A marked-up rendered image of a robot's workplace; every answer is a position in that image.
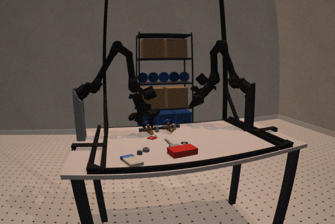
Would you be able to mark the grey hex nut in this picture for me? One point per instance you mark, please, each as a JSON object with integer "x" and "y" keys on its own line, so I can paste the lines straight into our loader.
{"x": 145, "y": 149}

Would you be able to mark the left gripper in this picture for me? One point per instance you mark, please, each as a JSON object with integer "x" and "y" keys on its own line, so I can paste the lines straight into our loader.
{"x": 198, "y": 99}

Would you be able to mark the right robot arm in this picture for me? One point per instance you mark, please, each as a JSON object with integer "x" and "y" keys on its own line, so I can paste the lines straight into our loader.
{"x": 149, "y": 93}

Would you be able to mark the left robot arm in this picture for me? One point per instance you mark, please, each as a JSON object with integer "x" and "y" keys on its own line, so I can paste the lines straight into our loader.
{"x": 234, "y": 81}

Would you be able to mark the red flat rectangular block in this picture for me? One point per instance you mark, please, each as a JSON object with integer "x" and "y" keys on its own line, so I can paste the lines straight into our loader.
{"x": 182, "y": 151}

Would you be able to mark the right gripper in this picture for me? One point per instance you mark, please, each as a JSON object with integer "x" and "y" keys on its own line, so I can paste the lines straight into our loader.
{"x": 142, "y": 110}

